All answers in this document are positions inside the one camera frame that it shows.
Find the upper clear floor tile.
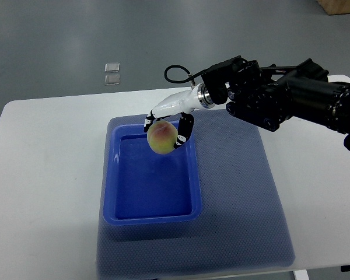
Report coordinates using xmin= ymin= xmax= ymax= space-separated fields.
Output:
xmin=104 ymin=62 xmax=120 ymax=73

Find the yellow red peach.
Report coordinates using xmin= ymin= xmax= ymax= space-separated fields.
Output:
xmin=147 ymin=120 xmax=178 ymax=155

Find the brown cardboard box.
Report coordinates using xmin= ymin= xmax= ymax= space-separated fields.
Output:
xmin=317 ymin=0 xmax=350 ymax=15

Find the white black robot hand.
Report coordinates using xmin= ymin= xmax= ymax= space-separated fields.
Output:
xmin=144 ymin=83 xmax=215 ymax=149

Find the clear floor tile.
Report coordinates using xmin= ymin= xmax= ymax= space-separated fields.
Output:
xmin=104 ymin=62 xmax=120 ymax=73
xmin=104 ymin=73 xmax=120 ymax=85

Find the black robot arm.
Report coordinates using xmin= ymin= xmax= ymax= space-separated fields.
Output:
xmin=200 ymin=56 xmax=350 ymax=151

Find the white table leg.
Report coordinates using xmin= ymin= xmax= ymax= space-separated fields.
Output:
xmin=293 ymin=269 xmax=310 ymax=280

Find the grey blue mesh mat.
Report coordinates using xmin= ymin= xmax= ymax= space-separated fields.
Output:
xmin=96 ymin=110 xmax=295 ymax=279

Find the blue plastic tray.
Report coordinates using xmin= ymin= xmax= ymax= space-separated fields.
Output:
xmin=102 ymin=124 xmax=202 ymax=226

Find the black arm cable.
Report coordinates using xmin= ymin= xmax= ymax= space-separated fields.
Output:
xmin=164 ymin=64 xmax=205 ymax=88

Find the lower clear floor tile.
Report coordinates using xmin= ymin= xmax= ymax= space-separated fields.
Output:
xmin=104 ymin=73 xmax=120 ymax=85

